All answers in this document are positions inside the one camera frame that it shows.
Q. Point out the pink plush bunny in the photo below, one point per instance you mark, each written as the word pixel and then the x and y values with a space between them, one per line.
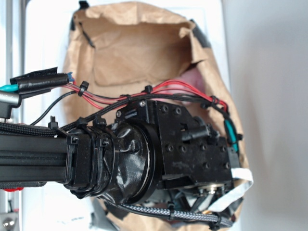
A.
pixel 192 77

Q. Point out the silver corner bracket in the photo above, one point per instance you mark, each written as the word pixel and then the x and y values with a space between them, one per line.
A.
pixel 9 221

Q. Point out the aluminium frame rail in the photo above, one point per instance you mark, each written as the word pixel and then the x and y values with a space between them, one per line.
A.
pixel 9 201

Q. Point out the brown paper bag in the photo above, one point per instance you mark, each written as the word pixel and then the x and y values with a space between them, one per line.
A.
pixel 126 52

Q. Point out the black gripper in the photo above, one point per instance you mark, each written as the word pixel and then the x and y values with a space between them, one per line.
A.
pixel 168 154

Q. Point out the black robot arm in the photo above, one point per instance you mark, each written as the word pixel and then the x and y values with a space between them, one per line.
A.
pixel 85 160

